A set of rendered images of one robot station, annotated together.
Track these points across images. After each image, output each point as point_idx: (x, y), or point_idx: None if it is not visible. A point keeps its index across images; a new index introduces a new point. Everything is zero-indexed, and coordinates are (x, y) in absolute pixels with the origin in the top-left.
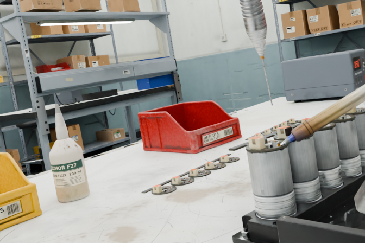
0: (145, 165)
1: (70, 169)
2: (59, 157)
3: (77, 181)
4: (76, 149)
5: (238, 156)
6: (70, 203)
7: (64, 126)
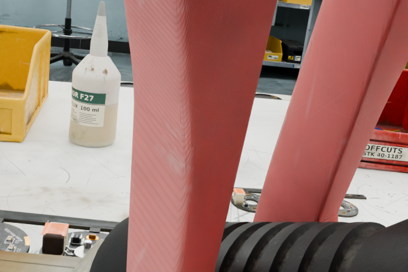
0: (246, 144)
1: (83, 101)
2: (76, 78)
3: (88, 122)
4: (102, 78)
5: (365, 209)
6: (70, 145)
7: (101, 38)
